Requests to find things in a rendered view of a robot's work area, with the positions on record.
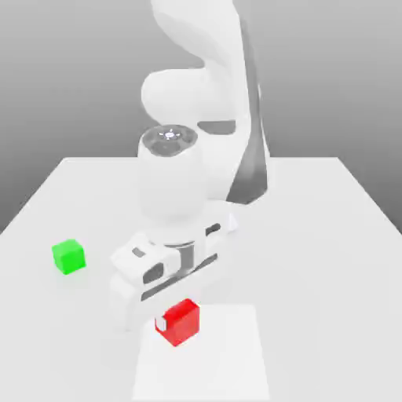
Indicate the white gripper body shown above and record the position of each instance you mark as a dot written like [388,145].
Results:
[132,303]

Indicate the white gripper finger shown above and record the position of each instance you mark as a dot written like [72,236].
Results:
[160,324]

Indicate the small red cube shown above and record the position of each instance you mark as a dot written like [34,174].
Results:
[183,323]

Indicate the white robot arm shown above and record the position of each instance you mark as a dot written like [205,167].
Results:
[171,188]

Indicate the small green cube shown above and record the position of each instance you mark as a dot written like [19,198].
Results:
[69,257]

